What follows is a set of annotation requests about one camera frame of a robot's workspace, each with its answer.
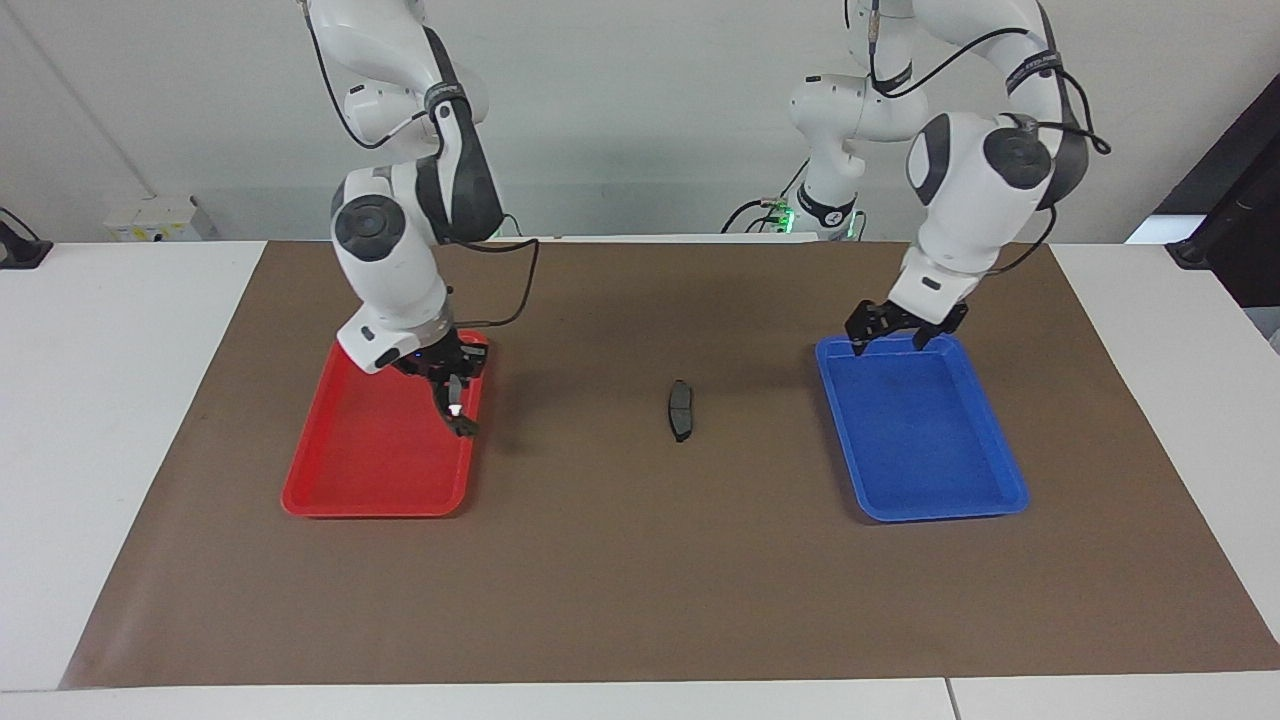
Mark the small grey brake pad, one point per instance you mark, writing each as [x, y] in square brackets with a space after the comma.
[681, 412]

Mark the blue plastic tray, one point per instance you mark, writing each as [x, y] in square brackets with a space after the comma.
[930, 440]

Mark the red plastic tray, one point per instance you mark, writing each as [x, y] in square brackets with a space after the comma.
[360, 460]

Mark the black monitor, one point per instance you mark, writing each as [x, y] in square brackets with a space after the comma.
[1240, 220]

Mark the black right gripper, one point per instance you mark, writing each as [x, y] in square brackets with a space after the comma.
[445, 360]

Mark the black table clamp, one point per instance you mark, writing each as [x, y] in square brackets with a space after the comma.
[20, 250]

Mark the curved shiny-edged brake pad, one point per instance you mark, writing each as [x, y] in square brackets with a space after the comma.
[465, 425]

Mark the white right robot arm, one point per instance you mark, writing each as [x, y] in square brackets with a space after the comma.
[385, 270]

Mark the brown paper table mat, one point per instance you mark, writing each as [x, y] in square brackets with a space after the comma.
[640, 580]

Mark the white wall socket box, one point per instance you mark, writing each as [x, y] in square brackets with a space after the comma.
[150, 220]

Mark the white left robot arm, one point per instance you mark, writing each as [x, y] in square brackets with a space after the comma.
[965, 210]

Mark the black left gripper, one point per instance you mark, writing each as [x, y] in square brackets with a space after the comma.
[900, 320]

